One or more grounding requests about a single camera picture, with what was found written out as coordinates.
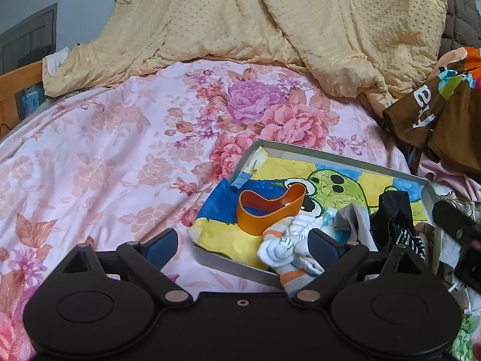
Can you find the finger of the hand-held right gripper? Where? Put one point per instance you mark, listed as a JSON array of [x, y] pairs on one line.
[[451, 220]]

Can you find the grey shallow tray box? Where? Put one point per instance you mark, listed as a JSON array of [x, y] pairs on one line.
[[240, 265]]

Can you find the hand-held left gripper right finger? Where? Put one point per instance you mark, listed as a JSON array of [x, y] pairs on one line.
[[323, 248]]

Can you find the grey cloth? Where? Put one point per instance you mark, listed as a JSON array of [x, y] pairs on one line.
[[355, 225]]

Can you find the black sock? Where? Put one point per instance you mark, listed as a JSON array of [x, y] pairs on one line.
[[394, 214]]

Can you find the lilac pink cloth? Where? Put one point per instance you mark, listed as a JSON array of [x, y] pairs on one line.
[[436, 169]]

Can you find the blue box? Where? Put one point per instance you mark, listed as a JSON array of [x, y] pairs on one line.
[[32, 99]]

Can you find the brown quilted jacket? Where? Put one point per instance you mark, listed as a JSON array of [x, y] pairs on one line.
[[462, 11]]

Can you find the orange plastic cup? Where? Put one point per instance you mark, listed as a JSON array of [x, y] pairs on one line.
[[259, 216]]

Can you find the wooden bed frame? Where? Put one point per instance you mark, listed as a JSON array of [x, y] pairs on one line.
[[17, 90]]

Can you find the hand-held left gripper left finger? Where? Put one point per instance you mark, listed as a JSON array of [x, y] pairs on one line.
[[161, 248]]

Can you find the grey panelled door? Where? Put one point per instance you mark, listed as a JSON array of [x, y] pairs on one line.
[[30, 37]]

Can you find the pastel striped sock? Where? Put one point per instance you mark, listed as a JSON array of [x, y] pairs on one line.
[[285, 244]]

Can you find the brown multicoloured printed shirt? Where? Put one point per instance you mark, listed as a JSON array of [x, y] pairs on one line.
[[447, 120]]

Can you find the pink floral bedsheet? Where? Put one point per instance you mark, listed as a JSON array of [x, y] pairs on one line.
[[112, 158]]

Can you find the yellow blue cartoon towel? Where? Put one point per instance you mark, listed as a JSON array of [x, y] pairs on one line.
[[221, 233]]

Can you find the yellow dotted blanket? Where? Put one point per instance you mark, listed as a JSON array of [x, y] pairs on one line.
[[263, 18]]

